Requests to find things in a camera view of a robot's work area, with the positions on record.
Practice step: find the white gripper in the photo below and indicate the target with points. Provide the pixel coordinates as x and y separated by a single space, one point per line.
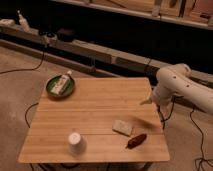
157 96

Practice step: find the beige sponge block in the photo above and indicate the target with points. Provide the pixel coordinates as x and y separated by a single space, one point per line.
122 127

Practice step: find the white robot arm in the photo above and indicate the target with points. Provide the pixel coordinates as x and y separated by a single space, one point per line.
174 79

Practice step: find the green plate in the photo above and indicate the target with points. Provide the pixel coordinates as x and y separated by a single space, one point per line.
67 92

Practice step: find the white paper cup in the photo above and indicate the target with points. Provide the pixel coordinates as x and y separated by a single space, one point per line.
77 144

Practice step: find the white tube on plate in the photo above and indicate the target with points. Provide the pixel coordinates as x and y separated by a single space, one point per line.
62 83

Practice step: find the dark box on ledge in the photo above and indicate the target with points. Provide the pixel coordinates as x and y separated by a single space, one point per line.
66 35

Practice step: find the white bottle on ledge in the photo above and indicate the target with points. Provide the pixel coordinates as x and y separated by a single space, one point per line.
23 22

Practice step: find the white object on ledge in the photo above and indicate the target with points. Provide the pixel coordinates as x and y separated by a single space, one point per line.
7 22

